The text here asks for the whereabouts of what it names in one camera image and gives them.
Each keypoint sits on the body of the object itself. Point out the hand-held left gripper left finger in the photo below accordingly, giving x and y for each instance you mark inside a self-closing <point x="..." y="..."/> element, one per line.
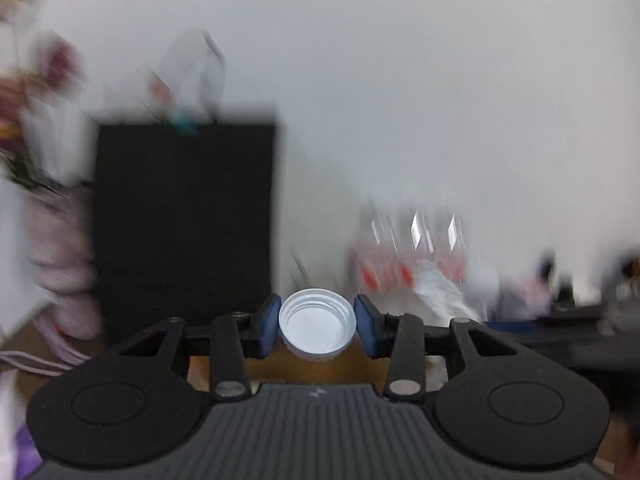
<point x="265" y="327"/>

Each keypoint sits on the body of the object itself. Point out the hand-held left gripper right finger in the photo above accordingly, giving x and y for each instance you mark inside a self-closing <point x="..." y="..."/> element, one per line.
<point x="369" y="327"/>

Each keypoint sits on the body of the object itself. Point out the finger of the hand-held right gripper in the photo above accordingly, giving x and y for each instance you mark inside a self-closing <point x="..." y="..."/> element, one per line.
<point x="545" y="330"/>

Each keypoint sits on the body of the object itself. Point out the white bottle cap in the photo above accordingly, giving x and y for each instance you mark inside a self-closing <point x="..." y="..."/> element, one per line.
<point x="316" y="327"/>

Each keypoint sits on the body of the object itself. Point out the floral tin box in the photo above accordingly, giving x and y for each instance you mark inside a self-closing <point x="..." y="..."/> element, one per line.
<point x="525" y="292"/>

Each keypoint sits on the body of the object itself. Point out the clear water bottle red label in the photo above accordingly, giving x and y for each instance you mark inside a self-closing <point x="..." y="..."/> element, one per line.
<point x="452" y="245"/>
<point x="407" y="255"/>
<point x="370" y="265"/>

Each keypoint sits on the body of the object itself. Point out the black adapter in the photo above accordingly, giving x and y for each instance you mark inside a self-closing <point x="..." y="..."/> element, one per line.
<point x="546" y="262"/>

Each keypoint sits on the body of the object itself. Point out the white crumpled tissue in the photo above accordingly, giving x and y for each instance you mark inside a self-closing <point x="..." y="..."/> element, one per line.
<point x="440" y="292"/>

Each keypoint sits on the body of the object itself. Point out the black paper bag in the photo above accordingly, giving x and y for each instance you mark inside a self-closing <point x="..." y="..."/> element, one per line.
<point x="185" y="230"/>

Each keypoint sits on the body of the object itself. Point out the pink mottled vase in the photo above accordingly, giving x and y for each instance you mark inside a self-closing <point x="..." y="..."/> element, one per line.
<point x="67" y="260"/>

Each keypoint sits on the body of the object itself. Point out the teal clip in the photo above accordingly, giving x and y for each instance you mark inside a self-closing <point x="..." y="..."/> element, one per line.
<point x="184" y="124"/>

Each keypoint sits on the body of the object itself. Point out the purple tissue pack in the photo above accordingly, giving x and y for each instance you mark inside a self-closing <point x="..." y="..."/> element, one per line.
<point x="22" y="452"/>

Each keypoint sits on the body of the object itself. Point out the dried pink roses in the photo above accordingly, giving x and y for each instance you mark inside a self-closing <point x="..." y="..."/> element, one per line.
<point x="40" y="75"/>

